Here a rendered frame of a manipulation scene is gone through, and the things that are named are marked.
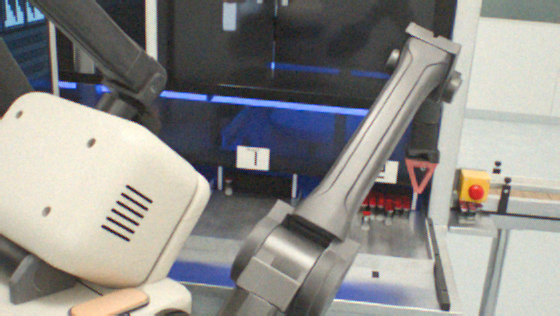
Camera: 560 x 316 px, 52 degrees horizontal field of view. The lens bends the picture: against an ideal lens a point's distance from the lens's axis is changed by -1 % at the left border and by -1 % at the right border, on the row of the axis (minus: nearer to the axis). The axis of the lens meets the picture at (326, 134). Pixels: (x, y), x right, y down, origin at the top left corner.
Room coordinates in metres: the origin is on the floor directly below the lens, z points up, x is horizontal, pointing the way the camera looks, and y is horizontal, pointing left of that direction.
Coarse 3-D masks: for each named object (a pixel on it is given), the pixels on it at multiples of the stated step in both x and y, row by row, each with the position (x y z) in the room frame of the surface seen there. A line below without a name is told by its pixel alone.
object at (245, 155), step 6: (240, 150) 1.43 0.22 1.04; (246, 150) 1.43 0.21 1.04; (252, 150) 1.43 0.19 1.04; (258, 150) 1.43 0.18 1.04; (264, 150) 1.43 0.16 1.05; (240, 156) 1.43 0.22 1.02; (246, 156) 1.43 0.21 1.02; (252, 156) 1.43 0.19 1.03; (258, 156) 1.43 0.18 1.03; (264, 156) 1.43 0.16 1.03; (240, 162) 1.43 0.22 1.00; (246, 162) 1.43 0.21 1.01; (252, 162) 1.43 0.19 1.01; (258, 162) 1.43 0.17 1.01; (264, 162) 1.43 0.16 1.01; (252, 168) 1.43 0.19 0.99; (258, 168) 1.43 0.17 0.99; (264, 168) 1.43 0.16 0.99
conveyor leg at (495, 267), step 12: (504, 228) 1.52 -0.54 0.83; (492, 240) 1.56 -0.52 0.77; (504, 240) 1.54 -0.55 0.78; (492, 252) 1.55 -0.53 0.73; (504, 252) 1.54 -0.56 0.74; (492, 264) 1.54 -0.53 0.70; (504, 264) 1.55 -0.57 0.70; (492, 276) 1.54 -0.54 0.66; (492, 288) 1.54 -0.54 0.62; (492, 300) 1.54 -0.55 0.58; (480, 312) 1.55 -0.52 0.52; (492, 312) 1.54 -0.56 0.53
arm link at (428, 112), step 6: (426, 102) 1.17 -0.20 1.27; (432, 102) 1.17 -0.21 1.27; (438, 102) 1.18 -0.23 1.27; (420, 108) 1.17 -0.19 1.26; (426, 108) 1.17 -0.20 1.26; (432, 108) 1.17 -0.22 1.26; (438, 108) 1.18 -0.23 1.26; (420, 114) 1.17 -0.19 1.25; (426, 114) 1.16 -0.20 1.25; (432, 114) 1.16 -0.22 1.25; (438, 114) 1.18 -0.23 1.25; (414, 120) 1.18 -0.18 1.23; (420, 120) 1.16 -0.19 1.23; (426, 120) 1.16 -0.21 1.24; (432, 120) 1.16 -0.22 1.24; (438, 120) 1.18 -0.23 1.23
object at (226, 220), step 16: (224, 192) 1.51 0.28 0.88; (208, 208) 1.39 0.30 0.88; (224, 208) 1.40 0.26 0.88; (240, 208) 1.41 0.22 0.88; (256, 208) 1.42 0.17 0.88; (208, 224) 1.30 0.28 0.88; (224, 224) 1.31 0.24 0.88; (240, 224) 1.31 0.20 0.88; (192, 240) 1.18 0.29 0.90; (208, 240) 1.17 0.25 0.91; (224, 240) 1.17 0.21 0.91; (240, 240) 1.17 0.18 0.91
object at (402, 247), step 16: (384, 224) 1.38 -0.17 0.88; (400, 224) 1.39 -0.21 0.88; (416, 224) 1.40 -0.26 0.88; (368, 240) 1.28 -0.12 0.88; (384, 240) 1.29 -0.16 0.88; (400, 240) 1.30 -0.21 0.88; (416, 240) 1.30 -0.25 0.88; (368, 256) 1.15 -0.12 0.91; (384, 256) 1.15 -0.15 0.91; (400, 256) 1.22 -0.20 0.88; (416, 256) 1.22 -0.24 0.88; (432, 256) 1.17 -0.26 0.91; (416, 272) 1.15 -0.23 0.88; (432, 272) 1.15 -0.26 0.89
